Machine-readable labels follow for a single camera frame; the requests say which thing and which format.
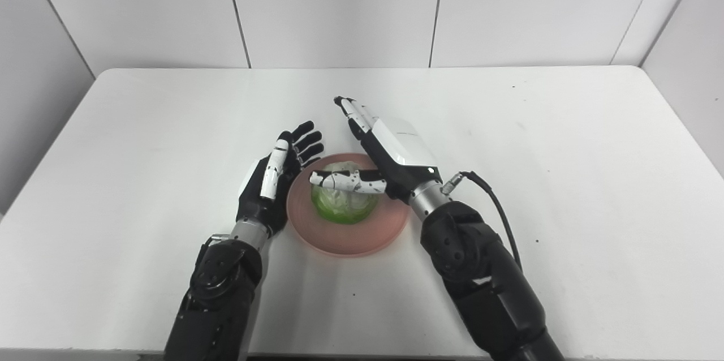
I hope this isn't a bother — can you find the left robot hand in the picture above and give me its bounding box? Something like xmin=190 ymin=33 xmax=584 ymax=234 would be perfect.
xmin=236 ymin=121 xmax=325 ymax=237

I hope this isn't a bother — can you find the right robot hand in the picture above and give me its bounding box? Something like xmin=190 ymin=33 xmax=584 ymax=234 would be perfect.
xmin=309 ymin=96 xmax=443 ymax=204

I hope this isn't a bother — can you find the green white cabbage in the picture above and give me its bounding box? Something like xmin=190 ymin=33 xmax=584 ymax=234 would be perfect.
xmin=311 ymin=162 xmax=381 ymax=225

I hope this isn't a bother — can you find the pink plate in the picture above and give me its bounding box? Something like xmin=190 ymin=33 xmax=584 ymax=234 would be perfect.
xmin=286 ymin=153 xmax=411 ymax=258

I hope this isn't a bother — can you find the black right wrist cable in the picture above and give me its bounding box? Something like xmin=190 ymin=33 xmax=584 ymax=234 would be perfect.
xmin=441 ymin=171 xmax=523 ymax=271

